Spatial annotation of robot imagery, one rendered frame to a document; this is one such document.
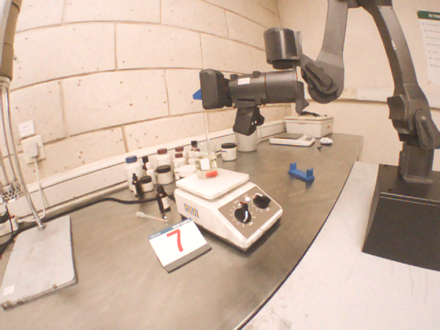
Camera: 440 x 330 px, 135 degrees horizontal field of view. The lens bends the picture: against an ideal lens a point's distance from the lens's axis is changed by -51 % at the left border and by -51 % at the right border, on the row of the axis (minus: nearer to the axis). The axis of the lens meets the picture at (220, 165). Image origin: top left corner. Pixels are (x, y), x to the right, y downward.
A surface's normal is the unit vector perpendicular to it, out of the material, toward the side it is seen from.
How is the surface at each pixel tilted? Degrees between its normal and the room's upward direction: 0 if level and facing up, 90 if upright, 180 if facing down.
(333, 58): 58
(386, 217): 90
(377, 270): 0
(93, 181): 90
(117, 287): 0
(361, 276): 0
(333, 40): 86
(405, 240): 90
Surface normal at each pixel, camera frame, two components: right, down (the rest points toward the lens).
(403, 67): -0.42, 0.24
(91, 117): 0.69, 0.15
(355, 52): -0.72, 0.27
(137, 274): -0.10, -0.95
